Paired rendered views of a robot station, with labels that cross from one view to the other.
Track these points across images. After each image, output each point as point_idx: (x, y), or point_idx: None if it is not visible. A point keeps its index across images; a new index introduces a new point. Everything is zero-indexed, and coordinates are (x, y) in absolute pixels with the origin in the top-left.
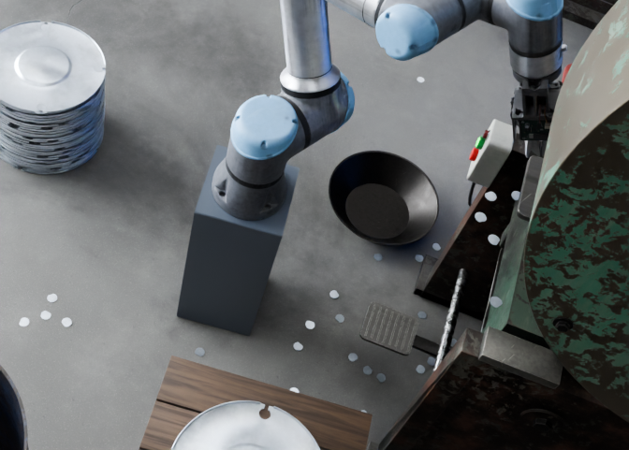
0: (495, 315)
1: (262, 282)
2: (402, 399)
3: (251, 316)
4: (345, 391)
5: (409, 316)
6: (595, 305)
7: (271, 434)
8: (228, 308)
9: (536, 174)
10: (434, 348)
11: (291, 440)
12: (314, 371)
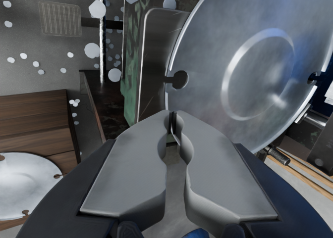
0: (130, 101)
1: None
2: (88, 37)
3: None
4: (54, 44)
5: (72, 5)
6: None
7: (13, 165)
8: None
9: (159, 54)
10: (96, 23)
11: (27, 161)
12: (28, 38)
